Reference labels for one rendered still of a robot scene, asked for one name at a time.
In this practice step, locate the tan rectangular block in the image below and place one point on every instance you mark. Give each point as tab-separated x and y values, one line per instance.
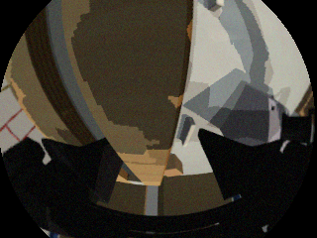
174	166

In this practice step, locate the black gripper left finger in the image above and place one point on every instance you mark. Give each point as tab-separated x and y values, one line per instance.
97	164

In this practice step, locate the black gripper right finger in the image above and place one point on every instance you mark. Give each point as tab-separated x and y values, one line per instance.
234	163

